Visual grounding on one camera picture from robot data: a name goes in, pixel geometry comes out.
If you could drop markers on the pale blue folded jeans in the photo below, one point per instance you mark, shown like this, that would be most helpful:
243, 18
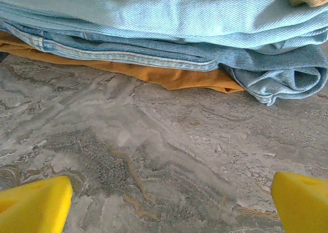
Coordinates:
153, 12

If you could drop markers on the mustard brown folded trousers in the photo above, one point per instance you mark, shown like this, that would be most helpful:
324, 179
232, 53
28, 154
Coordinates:
166, 76

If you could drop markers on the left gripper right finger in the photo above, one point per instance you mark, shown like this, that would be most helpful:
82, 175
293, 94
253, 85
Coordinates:
305, 204

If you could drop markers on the mid blue denim jeans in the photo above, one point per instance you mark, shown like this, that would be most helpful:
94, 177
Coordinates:
269, 63

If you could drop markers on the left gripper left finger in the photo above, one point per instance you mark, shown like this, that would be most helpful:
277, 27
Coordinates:
33, 204

